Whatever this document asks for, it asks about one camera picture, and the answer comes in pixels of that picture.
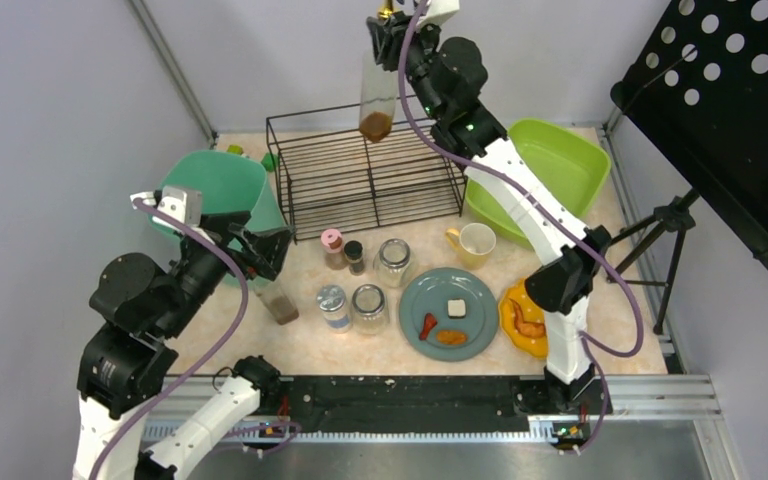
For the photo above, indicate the pink lid spice jar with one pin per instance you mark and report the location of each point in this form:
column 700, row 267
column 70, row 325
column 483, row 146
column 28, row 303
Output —
column 333, row 244

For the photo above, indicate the yellow polka dot plate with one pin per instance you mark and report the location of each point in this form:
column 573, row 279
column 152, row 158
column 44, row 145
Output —
column 537, row 348

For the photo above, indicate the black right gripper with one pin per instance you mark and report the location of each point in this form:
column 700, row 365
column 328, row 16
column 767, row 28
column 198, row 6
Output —
column 388, row 39

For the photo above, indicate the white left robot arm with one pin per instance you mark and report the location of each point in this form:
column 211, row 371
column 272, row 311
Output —
column 124, row 365

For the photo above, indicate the aluminium frame post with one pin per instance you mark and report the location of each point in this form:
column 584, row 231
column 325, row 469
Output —
column 162, row 49

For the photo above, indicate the orange fried nugget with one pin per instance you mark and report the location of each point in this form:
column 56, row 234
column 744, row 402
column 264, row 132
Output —
column 451, row 337

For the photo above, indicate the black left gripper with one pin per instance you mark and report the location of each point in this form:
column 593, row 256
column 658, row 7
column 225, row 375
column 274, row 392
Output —
column 245, row 249

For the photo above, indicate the green toy block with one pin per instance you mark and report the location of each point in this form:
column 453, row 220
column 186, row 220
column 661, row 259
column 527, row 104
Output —
column 270, row 162

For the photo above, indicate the clear glass jar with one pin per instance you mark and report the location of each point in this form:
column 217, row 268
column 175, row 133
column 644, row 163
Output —
column 369, row 312
column 394, row 264

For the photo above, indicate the grey blue round plate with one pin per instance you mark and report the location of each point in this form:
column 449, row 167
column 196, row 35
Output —
column 429, row 293

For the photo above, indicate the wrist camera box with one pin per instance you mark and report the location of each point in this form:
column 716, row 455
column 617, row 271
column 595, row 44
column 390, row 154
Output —
column 181, row 203
column 436, row 12

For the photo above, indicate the yellow ceramic mug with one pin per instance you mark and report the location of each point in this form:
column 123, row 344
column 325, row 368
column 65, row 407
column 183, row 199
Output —
column 472, row 244

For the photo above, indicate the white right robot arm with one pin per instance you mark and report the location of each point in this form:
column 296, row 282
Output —
column 447, row 77

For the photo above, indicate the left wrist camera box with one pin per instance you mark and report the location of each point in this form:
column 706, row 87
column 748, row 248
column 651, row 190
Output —
column 181, row 203

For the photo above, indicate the red chicken drumstick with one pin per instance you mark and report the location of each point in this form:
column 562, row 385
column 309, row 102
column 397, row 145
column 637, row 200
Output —
column 429, row 323

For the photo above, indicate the black wire dish rack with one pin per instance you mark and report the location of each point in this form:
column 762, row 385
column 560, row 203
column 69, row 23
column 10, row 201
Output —
column 328, row 175

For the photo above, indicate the white tofu cube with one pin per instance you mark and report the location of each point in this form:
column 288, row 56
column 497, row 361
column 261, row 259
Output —
column 456, row 308

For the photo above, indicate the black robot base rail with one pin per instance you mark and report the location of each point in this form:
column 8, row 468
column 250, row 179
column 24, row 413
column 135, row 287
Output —
column 424, row 404

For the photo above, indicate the silver lid labelled jar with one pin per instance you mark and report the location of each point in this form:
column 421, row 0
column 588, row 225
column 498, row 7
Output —
column 332, row 302

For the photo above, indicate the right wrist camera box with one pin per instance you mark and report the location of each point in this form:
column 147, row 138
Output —
column 436, row 12

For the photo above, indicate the black lid spice jar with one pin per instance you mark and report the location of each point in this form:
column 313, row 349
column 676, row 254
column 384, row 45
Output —
column 354, row 253

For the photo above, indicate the black perforated metal panel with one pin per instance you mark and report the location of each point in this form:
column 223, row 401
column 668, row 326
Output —
column 698, row 91

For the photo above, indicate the lime green plastic basin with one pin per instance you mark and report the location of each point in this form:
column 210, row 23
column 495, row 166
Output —
column 572, row 167

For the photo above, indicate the oil bottle brown liquid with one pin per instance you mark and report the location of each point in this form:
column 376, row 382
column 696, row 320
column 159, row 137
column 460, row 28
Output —
column 276, row 301

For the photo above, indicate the orange fried chicken piece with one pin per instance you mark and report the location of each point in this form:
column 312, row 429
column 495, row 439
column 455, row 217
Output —
column 529, row 319

